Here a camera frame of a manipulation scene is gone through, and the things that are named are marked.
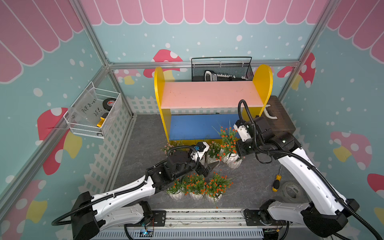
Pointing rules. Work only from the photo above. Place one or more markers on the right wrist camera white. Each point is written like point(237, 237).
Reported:
point(242, 130)

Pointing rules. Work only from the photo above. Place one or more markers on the clear wall-mounted wire basket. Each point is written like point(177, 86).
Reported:
point(84, 114)

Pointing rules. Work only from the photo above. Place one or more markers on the pink flower pot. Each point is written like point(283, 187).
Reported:
point(214, 153)
point(171, 145)
point(234, 164)

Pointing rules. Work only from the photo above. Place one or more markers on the black tape roll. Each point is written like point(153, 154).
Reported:
point(109, 103)

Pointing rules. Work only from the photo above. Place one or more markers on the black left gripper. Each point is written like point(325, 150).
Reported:
point(200, 170)

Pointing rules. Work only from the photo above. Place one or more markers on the black white label maker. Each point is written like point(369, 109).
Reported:
point(211, 76)

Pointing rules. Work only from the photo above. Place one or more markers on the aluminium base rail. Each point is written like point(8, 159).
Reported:
point(206, 224)

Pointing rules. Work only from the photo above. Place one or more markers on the yellow utility knife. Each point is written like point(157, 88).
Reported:
point(102, 120)

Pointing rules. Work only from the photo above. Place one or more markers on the yellow black screwdriver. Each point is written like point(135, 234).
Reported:
point(276, 183)

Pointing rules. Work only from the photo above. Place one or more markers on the white box with brown lid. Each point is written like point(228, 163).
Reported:
point(277, 117)

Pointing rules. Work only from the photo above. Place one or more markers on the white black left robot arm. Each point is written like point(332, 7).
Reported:
point(90, 214)

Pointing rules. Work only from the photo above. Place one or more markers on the orange flower pot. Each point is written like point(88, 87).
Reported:
point(228, 144)
point(177, 190)
point(216, 187)
point(194, 186)

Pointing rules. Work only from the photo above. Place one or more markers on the pink flower pot far right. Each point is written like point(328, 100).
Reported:
point(234, 164)

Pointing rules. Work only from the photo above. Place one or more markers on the clear tape roll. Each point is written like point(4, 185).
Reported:
point(291, 192)

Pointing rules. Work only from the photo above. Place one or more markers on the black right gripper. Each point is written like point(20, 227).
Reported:
point(239, 146)

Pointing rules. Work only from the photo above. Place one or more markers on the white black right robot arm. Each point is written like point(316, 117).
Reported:
point(328, 211)

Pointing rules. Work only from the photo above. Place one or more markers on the black mesh wire basket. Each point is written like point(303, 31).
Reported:
point(238, 66)

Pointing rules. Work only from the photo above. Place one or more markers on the pink flower pot far left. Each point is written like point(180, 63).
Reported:
point(171, 145)

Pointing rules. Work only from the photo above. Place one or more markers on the yellow pink blue wooden rack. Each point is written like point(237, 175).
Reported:
point(208, 95)

